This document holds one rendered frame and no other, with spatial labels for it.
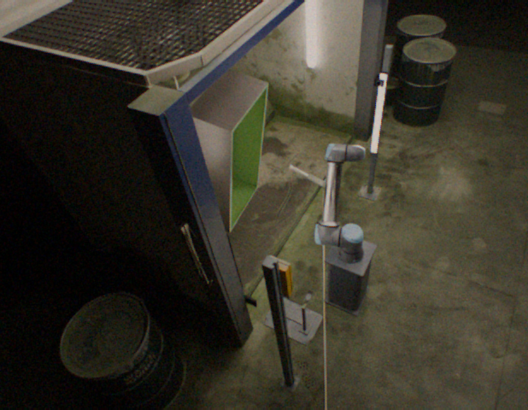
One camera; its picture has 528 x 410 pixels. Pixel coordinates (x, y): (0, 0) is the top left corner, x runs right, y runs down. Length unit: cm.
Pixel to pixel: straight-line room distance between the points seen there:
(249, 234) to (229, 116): 163
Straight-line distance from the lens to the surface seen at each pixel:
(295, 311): 263
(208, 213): 212
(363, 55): 444
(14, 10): 295
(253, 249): 386
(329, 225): 284
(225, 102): 280
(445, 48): 520
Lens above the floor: 314
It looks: 47 degrees down
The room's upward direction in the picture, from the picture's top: 9 degrees counter-clockwise
